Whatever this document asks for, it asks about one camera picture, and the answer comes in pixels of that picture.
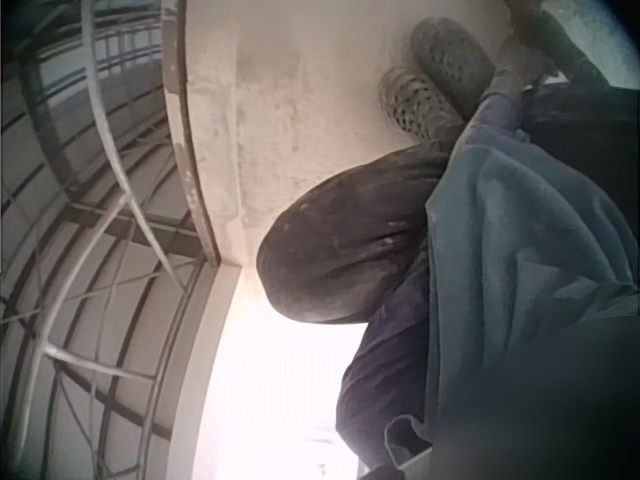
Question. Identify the person's legs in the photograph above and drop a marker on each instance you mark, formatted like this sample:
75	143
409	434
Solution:
345	240

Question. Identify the grey metal scaffold frame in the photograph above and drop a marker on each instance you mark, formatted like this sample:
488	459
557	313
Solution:
75	210

